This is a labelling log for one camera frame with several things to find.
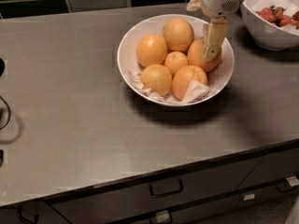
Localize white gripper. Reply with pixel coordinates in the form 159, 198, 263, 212
186, 0, 244, 62

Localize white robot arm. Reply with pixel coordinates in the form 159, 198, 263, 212
187, 0, 244, 62

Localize small centre orange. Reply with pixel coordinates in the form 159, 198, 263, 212
164, 51, 188, 75

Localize white bowl of strawberries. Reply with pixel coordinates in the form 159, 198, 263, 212
241, 0, 299, 50

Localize white paper napkin in bowl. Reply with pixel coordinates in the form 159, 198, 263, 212
128, 66, 219, 105

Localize white paper in strawberry bowl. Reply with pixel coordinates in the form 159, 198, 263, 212
247, 0, 299, 35

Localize large white bowl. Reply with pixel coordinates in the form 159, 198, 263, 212
117, 14, 235, 105

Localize red strawberries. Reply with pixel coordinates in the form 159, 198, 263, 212
257, 6, 299, 29

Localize right dark drawer front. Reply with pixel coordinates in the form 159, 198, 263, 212
238, 147, 299, 189

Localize dark drawer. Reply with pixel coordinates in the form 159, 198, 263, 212
53, 158, 260, 224
238, 147, 299, 189

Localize middle dark drawer front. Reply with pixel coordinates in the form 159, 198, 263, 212
53, 158, 260, 224

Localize black middle drawer handle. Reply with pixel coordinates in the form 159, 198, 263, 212
149, 178, 184, 198

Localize black drawer handle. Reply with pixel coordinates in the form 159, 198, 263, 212
17, 204, 39, 224
277, 176, 299, 193
149, 178, 184, 198

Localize black right drawer handle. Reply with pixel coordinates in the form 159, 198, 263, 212
277, 176, 299, 193

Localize lower drawer handle with label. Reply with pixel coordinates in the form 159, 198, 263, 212
149, 210, 173, 224

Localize black left drawer handle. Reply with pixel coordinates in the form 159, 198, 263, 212
17, 204, 39, 224

